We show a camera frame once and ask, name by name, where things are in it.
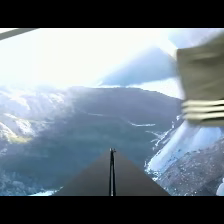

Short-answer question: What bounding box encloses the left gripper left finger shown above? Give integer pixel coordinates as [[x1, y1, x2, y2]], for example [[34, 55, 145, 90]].
[[54, 148, 111, 197]]

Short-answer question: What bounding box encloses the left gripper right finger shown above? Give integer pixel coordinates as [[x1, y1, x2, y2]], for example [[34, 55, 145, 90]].
[[114, 148, 170, 197]]

